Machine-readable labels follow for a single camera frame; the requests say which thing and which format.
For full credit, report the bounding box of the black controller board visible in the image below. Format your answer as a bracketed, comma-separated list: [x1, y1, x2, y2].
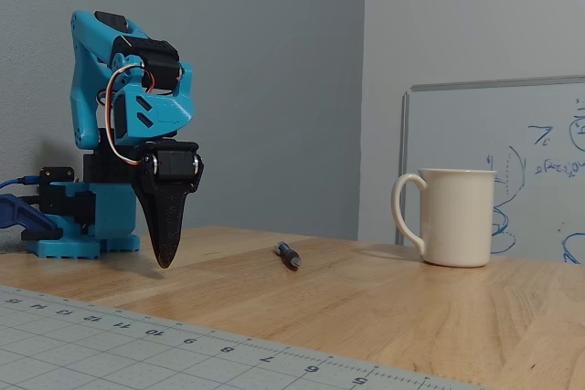
[37, 166, 76, 217]

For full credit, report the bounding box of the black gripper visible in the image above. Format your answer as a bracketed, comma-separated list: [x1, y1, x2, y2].
[132, 140, 206, 270]

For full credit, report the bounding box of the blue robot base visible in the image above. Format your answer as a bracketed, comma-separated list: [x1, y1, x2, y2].
[25, 151, 143, 260]

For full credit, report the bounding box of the whiteboard with blue drawings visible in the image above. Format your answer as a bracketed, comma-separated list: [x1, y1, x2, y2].
[394, 74, 585, 266]

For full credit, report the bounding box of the blue and black pen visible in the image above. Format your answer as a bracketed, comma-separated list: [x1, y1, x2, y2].
[273, 241, 303, 271]

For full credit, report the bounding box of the cream ceramic mug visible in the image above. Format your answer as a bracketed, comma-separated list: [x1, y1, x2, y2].
[390, 167, 498, 269]

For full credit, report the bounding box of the dark blue table clamp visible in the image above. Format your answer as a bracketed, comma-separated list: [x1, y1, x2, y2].
[0, 193, 63, 242]

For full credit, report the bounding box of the white red servo cable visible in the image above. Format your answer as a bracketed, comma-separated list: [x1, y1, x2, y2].
[105, 65, 157, 167]

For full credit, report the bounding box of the blue usb cable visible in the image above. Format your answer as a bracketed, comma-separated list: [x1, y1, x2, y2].
[0, 174, 41, 191]

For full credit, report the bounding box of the grey cutting mat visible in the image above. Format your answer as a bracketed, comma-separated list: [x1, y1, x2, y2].
[0, 284, 486, 390]

